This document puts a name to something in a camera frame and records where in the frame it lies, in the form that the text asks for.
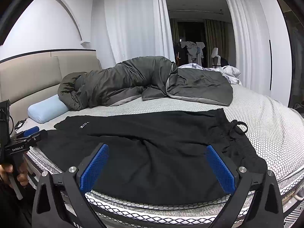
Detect black pants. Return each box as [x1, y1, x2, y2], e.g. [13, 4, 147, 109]
[38, 109, 267, 205]

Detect person's left hand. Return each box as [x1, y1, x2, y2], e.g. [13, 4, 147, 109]
[0, 161, 29, 187]

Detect light blue pillow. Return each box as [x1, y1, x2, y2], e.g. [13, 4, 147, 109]
[27, 95, 69, 124]

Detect beige upholstered headboard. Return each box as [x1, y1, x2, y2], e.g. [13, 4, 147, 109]
[1, 49, 101, 128]

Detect white honeycomb mattress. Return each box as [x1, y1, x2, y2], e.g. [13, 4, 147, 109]
[17, 85, 303, 227]

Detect dark grey duvet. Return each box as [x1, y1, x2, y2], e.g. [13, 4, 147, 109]
[58, 56, 233, 111]

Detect white crumpled bedsheet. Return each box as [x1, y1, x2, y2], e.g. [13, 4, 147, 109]
[179, 63, 242, 86]

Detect glass door wardrobe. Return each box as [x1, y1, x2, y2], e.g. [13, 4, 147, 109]
[277, 0, 303, 117]

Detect white sheer curtain left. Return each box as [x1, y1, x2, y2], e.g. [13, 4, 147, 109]
[91, 0, 175, 68]

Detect white office chair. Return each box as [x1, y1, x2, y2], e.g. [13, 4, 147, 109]
[211, 47, 221, 68]

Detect clothes pile on rack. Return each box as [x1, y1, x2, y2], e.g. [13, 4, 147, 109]
[174, 41, 205, 67]

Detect black cable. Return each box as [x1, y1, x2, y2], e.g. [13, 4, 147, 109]
[9, 115, 27, 131]

